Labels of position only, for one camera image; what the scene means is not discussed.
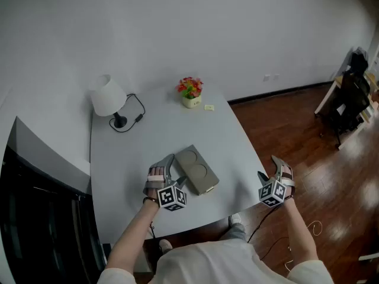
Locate black lamp cable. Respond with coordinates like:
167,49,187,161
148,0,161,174
108,93,146,133

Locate black floor cable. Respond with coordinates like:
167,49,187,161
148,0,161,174
247,204,293,260

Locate person's left forearm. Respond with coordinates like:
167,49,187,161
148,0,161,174
105,198,159,275

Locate black glass cabinet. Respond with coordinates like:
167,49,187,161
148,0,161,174
0,145,107,284

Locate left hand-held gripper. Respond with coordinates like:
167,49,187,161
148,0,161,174
143,153,188,212

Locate light wooden desk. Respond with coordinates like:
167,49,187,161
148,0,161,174
314,72,379,150

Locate person's left hand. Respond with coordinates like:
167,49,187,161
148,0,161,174
147,165,165,182

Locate person's white shirt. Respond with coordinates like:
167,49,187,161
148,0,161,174
97,240,335,284

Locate person's right hand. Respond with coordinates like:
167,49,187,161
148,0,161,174
281,164,294,181

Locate white floor cable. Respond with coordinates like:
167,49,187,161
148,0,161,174
284,220,323,275

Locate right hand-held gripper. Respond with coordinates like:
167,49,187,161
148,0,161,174
256,154,296,209

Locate brown box drawer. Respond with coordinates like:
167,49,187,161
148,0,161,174
197,181,220,196

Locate brown storage box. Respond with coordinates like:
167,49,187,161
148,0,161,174
174,144,220,196

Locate white shade table lamp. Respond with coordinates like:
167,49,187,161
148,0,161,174
89,74,128,129

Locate person's right forearm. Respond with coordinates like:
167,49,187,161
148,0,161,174
282,199,319,263

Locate person's grey trousers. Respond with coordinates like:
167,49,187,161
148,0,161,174
219,222,248,244

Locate potted red flowers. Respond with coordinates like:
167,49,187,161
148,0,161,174
175,76,204,109

